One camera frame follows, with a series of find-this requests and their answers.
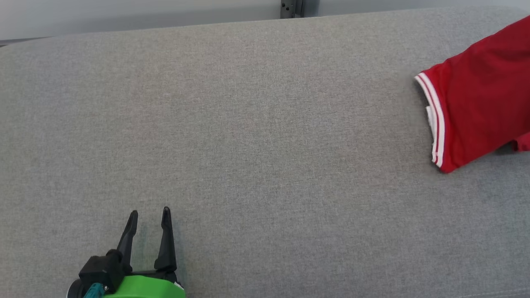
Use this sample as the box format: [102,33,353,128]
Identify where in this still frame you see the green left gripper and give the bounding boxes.
[101,207,186,298]

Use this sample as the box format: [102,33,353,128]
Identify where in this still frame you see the red and white basketball jersey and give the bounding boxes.
[414,16,530,173]

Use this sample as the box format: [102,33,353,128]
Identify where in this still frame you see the grey fabric sofa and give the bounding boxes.
[0,6,530,298]

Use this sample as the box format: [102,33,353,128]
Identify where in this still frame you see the teal left cable connector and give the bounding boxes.
[83,283,109,298]

